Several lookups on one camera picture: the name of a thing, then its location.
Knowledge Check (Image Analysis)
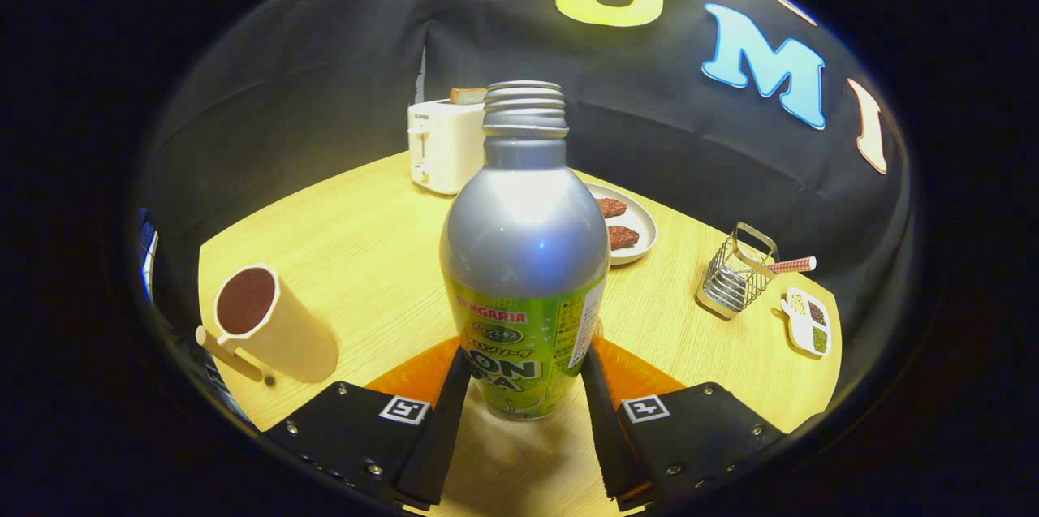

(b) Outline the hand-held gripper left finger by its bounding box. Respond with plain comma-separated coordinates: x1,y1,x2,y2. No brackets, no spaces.
266,337,473,511

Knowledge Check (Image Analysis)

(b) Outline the small white plate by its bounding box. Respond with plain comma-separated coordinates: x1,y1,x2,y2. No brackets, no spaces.
584,183,659,266

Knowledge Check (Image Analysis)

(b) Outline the cream toaster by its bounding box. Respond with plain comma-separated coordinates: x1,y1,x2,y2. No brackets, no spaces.
407,99,488,196

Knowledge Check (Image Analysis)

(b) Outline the metal wire basket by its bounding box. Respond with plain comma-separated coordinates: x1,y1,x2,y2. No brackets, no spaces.
696,222,780,321

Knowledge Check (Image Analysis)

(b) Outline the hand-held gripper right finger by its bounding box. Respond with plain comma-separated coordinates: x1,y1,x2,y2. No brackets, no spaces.
580,337,788,514

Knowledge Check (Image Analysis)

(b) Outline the white condiment tray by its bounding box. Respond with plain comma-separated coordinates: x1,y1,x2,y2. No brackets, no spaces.
781,287,833,358

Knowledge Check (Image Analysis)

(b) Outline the round wooden table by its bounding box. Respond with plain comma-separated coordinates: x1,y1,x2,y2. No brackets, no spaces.
197,150,843,517

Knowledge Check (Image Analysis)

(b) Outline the silver bottle with green label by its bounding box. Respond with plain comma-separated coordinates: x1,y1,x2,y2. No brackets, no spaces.
439,80,611,421

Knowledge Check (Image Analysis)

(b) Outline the beige cup with handle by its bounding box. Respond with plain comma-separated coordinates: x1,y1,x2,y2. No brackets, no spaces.
195,264,340,386

